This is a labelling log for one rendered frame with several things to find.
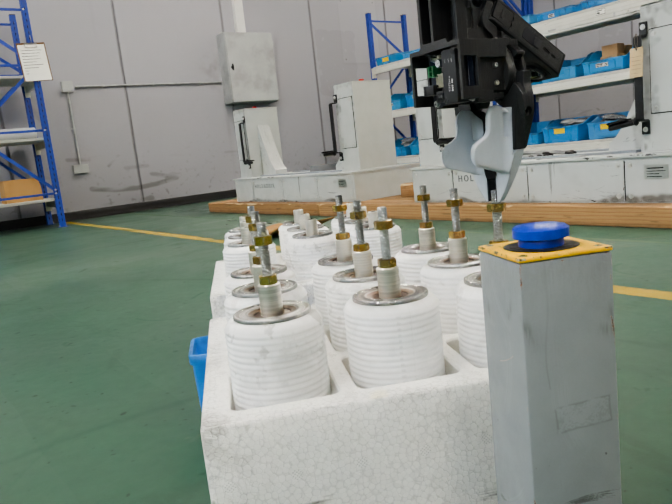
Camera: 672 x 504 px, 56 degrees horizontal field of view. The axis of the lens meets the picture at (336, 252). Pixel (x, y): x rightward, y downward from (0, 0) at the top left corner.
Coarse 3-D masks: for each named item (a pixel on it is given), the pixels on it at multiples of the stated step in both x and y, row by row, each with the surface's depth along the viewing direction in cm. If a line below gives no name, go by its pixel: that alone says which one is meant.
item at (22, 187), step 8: (0, 184) 559; (8, 184) 551; (16, 184) 555; (24, 184) 559; (32, 184) 563; (0, 192) 566; (8, 192) 552; (16, 192) 555; (24, 192) 559; (32, 192) 563; (40, 192) 567; (8, 200) 552; (16, 200) 556; (24, 200) 560; (32, 200) 564
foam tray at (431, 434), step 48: (336, 384) 60; (432, 384) 58; (480, 384) 57; (240, 432) 54; (288, 432) 55; (336, 432) 56; (384, 432) 56; (432, 432) 57; (480, 432) 58; (240, 480) 55; (288, 480) 55; (336, 480) 56; (384, 480) 57; (432, 480) 58; (480, 480) 59
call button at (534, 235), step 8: (520, 224) 47; (528, 224) 47; (536, 224) 46; (544, 224) 46; (552, 224) 45; (560, 224) 45; (512, 232) 46; (520, 232) 45; (528, 232) 45; (536, 232) 44; (544, 232) 44; (552, 232) 44; (560, 232) 44; (568, 232) 45; (520, 240) 45; (528, 240) 45; (536, 240) 44; (544, 240) 44; (552, 240) 45; (560, 240) 45; (528, 248) 45; (536, 248) 45; (544, 248) 45
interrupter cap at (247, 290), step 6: (252, 282) 76; (282, 282) 74; (288, 282) 74; (294, 282) 73; (234, 288) 73; (240, 288) 74; (246, 288) 73; (252, 288) 74; (282, 288) 71; (288, 288) 70; (294, 288) 71; (234, 294) 70; (240, 294) 70; (246, 294) 69; (252, 294) 69
